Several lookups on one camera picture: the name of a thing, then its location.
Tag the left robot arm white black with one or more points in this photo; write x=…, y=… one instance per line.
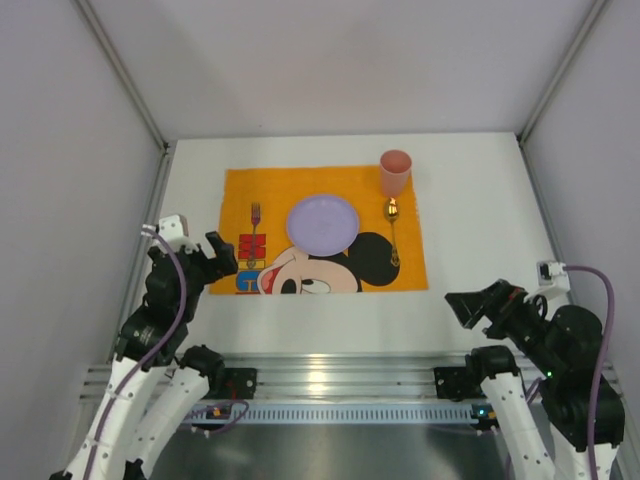
x=130, y=429

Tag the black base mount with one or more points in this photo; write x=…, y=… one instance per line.
x=456, y=384
x=238, y=383

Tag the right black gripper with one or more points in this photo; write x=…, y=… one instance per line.
x=498, y=310

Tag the lilac plate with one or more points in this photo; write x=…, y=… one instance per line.
x=322, y=225

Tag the red cup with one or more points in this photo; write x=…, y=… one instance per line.
x=395, y=168

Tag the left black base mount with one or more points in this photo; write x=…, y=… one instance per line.
x=238, y=383

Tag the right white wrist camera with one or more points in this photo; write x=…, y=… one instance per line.
x=553, y=279

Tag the orange Mickey Mouse placemat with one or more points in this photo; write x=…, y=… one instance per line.
x=281, y=268

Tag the perforated cable duct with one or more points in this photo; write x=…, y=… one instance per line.
x=351, y=414

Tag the gold spoon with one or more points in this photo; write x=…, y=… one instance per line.
x=391, y=213

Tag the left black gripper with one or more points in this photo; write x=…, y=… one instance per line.
x=201, y=261

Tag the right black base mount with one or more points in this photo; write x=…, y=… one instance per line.
x=456, y=384

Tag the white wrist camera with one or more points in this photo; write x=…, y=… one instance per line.
x=171, y=233
x=553, y=279

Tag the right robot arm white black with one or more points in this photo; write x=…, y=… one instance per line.
x=559, y=416

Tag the aluminium rail frame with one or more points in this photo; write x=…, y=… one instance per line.
x=334, y=360

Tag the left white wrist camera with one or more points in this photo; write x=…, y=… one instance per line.
x=171, y=233

